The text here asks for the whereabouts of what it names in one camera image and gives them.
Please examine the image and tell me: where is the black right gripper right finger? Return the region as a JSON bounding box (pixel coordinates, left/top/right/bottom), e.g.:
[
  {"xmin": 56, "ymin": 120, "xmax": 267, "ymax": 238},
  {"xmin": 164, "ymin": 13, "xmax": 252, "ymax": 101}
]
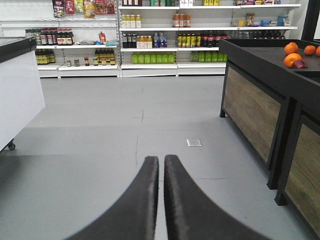
[{"xmin": 164, "ymin": 154, "xmax": 267, "ymax": 240}]

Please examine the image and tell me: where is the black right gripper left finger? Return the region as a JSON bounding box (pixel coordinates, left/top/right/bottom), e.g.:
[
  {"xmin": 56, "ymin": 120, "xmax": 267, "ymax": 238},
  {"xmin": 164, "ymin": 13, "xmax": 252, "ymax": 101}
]
[{"xmin": 68, "ymin": 156, "xmax": 159, "ymax": 240}]

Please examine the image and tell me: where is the black wooden produce stand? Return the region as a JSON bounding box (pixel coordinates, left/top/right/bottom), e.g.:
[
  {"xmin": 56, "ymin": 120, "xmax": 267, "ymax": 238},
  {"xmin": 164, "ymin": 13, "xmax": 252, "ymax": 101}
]
[
  {"xmin": 219, "ymin": 39, "xmax": 320, "ymax": 190},
  {"xmin": 274, "ymin": 70, "xmax": 320, "ymax": 236}
]

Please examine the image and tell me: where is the far white chest freezer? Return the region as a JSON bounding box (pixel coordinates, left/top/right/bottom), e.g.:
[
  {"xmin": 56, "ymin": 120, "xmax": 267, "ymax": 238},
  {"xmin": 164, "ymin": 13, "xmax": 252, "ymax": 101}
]
[{"xmin": 0, "ymin": 36, "xmax": 45, "ymax": 151}]

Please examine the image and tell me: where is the dark red apple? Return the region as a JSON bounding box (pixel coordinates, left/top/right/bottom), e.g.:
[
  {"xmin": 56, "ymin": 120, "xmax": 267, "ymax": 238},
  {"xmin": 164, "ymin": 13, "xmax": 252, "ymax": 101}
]
[{"xmin": 291, "ymin": 59, "xmax": 308, "ymax": 69}]

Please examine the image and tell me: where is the white store shelving unit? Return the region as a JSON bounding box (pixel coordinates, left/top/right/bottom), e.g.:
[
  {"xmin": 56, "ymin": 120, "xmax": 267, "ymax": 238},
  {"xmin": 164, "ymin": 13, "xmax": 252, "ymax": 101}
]
[{"xmin": 0, "ymin": 0, "xmax": 302, "ymax": 79}]

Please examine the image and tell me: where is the orange fruit top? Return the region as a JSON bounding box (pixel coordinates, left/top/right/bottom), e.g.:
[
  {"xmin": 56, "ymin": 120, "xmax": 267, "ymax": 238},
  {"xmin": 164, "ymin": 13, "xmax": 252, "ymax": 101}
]
[{"xmin": 284, "ymin": 42, "xmax": 299, "ymax": 55}]

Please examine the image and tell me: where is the orange fruit right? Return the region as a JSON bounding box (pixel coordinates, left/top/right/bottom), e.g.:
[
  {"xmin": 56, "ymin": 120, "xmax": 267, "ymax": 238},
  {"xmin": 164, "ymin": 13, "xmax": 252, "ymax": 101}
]
[{"xmin": 303, "ymin": 45, "xmax": 317, "ymax": 56}]

